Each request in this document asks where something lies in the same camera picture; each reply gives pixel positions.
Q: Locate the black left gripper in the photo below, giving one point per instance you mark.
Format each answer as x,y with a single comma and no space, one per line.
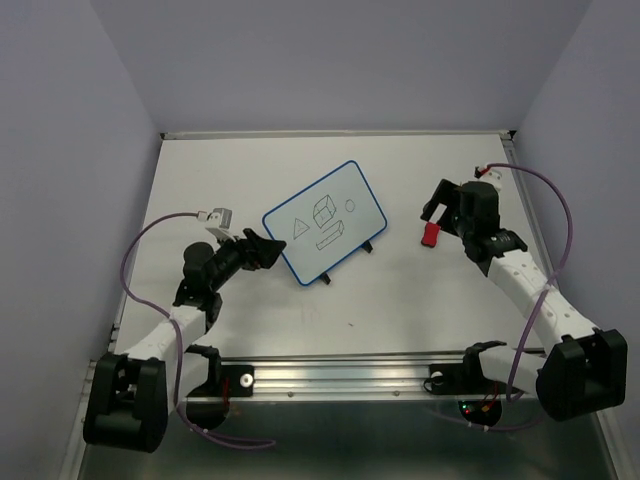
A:
255,251

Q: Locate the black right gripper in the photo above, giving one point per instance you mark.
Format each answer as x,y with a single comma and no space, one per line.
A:
445,190

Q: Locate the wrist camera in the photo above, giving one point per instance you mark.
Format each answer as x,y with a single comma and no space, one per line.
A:
489,176
218,223

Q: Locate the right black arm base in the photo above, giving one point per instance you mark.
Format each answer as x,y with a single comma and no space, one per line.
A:
481,407

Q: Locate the aluminium right side rail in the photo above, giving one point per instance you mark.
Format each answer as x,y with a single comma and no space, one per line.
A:
622,466

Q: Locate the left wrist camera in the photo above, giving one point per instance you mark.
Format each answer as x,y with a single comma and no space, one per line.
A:
218,223

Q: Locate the aluminium front mounting rail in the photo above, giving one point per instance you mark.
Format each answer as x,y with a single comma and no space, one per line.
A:
341,378

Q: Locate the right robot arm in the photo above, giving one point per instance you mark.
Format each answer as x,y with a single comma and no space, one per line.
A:
583,368

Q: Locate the blue framed whiteboard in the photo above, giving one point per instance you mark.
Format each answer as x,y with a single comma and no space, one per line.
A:
326,222

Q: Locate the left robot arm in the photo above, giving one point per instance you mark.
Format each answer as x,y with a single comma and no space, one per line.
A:
134,393

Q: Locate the red bone-shaped eraser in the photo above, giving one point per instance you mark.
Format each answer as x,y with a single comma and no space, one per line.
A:
430,235

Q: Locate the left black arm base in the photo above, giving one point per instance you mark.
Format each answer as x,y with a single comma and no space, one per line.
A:
208,384

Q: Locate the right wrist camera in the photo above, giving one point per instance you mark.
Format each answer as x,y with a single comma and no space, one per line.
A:
489,176

